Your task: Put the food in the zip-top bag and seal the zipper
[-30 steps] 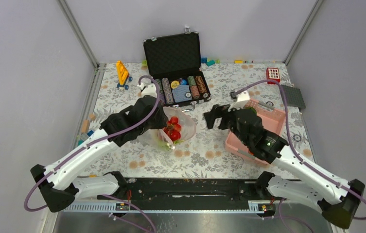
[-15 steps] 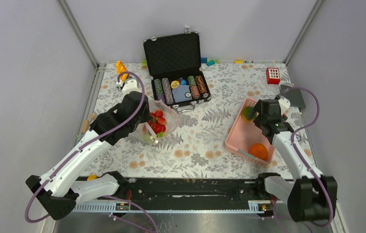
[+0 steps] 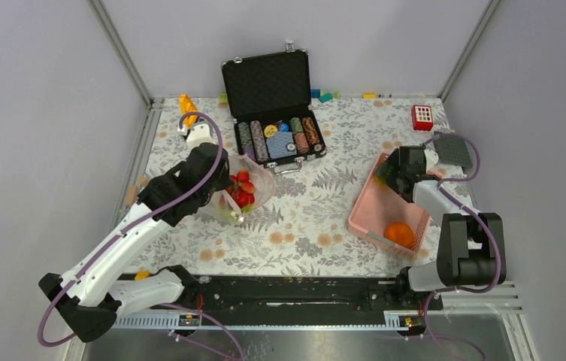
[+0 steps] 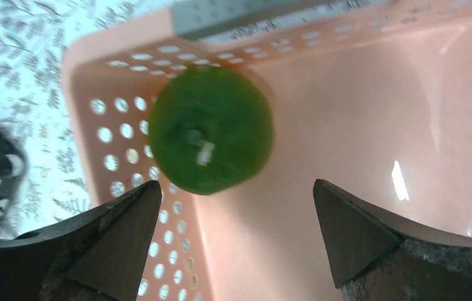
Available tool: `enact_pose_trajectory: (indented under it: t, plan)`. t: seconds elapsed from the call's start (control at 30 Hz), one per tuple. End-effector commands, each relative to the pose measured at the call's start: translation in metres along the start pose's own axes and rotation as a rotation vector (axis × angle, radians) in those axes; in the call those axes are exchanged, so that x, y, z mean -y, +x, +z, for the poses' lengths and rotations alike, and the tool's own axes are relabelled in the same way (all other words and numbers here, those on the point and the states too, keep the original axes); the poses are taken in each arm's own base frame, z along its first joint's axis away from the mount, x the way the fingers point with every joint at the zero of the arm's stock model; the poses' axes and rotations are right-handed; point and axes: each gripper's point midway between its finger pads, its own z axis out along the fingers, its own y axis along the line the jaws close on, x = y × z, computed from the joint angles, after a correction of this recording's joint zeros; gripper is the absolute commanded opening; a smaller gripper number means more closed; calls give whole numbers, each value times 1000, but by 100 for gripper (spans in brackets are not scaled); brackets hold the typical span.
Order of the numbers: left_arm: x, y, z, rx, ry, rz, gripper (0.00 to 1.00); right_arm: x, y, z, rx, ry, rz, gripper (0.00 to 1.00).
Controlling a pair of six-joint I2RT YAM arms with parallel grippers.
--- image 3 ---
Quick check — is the orange fruit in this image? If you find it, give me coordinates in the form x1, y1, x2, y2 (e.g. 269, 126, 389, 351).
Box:
383, 222, 416, 249

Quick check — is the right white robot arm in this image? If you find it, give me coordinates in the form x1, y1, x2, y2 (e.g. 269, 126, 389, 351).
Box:
378, 146, 506, 310

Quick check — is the pink plastic basket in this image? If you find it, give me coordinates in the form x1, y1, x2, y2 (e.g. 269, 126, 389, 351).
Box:
347, 152, 430, 258

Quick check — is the clear pink zip bag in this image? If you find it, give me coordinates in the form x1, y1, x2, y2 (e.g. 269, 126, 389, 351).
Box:
199, 156, 276, 225

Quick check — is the grey building baseplate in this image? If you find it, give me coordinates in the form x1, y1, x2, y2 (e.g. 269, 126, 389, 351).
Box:
433, 132, 474, 168

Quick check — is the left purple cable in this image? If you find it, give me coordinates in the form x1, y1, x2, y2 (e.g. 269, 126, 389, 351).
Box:
37, 111, 225, 348

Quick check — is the teal toy block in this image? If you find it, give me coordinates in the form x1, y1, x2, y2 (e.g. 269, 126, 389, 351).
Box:
318, 93, 334, 103

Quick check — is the wooden toy block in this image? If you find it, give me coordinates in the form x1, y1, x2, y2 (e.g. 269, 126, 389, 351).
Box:
124, 185, 139, 208

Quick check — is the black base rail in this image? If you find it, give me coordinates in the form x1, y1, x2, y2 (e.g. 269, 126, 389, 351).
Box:
173, 275, 428, 327

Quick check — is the floral tablecloth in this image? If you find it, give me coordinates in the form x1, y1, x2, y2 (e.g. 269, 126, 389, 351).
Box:
128, 98, 440, 277

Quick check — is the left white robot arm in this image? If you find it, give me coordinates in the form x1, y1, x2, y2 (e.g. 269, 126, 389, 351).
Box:
37, 143, 230, 347

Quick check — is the blue card deck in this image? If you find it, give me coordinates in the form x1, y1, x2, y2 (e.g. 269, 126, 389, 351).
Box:
266, 132, 296, 159

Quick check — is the yellow poker chip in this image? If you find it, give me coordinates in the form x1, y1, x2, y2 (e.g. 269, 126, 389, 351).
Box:
263, 124, 278, 138

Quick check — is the green celery stalk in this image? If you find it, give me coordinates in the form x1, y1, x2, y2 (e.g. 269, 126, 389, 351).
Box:
219, 198, 255, 225

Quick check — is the red grid block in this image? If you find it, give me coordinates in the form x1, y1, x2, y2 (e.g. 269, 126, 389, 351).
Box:
411, 105, 434, 132

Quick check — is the black poker chip case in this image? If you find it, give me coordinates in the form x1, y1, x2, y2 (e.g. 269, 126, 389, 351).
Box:
221, 44, 327, 174

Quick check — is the yellow toy ladder cart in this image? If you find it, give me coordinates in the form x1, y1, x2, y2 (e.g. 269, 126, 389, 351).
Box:
179, 93, 199, 129

